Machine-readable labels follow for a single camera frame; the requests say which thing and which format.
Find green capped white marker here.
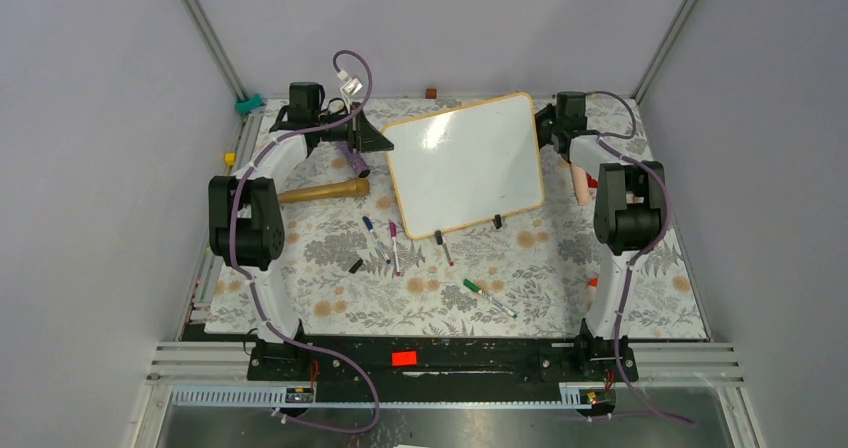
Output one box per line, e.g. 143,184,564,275
463,279,518,319

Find pink beige microphone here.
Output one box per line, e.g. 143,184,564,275
570,164,591,206

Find blue capped white marker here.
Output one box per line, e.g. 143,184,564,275
362,216,392,264

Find magenta capped white marker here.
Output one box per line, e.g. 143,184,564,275
389,221,402,277

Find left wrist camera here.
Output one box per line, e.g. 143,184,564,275
336,69,363,100

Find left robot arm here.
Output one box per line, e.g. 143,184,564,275
208,77,394,379

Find teal corner clip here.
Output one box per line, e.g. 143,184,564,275
235,93,265,116

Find yellow framed whiteboard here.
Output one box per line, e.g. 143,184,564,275
382,92,545,239

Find purple glitter microphone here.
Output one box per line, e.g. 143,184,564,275
336,142,370,178

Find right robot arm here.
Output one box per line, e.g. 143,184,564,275
535,91,670,382

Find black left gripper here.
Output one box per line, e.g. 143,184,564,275
314,104,394,154

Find red tape label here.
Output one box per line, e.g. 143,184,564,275
390,350,418,368

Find whiteboard wire stand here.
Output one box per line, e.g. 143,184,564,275
434,214,505,246

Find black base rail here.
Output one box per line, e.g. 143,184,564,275
247,335,623,403

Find red capped white marker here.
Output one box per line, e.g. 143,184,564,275
439,236,455,267

